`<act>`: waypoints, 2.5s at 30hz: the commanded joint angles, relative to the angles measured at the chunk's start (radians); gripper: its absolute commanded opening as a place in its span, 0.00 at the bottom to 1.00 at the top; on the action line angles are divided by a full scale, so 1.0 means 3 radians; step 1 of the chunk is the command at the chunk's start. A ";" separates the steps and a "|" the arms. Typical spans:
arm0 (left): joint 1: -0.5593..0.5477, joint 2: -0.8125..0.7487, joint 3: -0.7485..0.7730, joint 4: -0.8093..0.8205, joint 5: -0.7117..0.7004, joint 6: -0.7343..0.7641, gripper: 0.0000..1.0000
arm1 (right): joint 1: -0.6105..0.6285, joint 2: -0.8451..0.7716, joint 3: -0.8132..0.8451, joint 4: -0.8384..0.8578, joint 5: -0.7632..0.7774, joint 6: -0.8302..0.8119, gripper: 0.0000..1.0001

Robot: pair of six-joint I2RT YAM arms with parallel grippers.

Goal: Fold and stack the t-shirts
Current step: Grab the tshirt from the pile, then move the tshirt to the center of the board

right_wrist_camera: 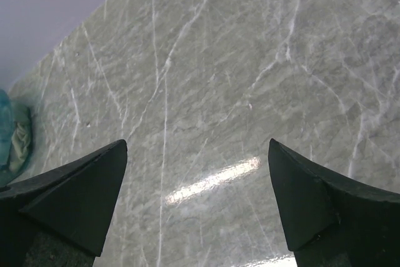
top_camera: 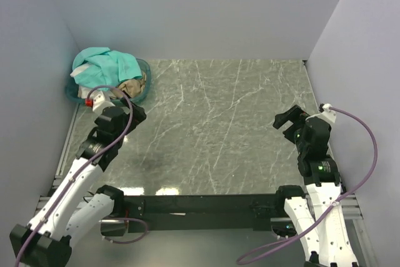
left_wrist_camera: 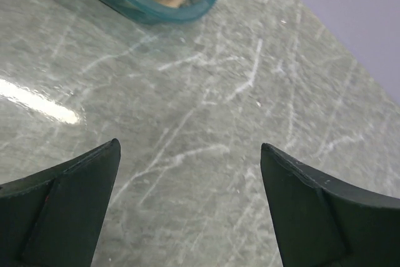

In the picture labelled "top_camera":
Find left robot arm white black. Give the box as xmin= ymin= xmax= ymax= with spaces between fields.
xmin=9 ymin=102 xmax=146 ymax=266

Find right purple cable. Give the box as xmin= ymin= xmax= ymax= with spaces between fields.
xmin=236 ymin=106 xmax=378 ymax=266

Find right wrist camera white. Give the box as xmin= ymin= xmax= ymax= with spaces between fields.
xmin=317 ymin=103 xmax=336 ymax=126

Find teal t shirt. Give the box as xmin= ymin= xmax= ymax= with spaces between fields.
xmin=72 ymin=47 xmax=142 ymax=88

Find aluminium frame rail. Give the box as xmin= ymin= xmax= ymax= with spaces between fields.
xmin=34 ymin=194 xmax=363 ymax=220

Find white t shirt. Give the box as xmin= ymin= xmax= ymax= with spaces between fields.
xmin=70 ymin=63 xmax=92 ymax=78

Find teal plastic basket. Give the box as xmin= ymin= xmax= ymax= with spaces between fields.
xmin=64 ymin=57 xmax=153 ymax=108

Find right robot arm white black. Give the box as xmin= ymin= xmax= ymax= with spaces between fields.
xmin=273 ymin=105 xmax=359 ymax=266

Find beige t shirt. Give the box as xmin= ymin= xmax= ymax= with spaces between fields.
xmin=118 ymin=72 xmax=147 ymax=98

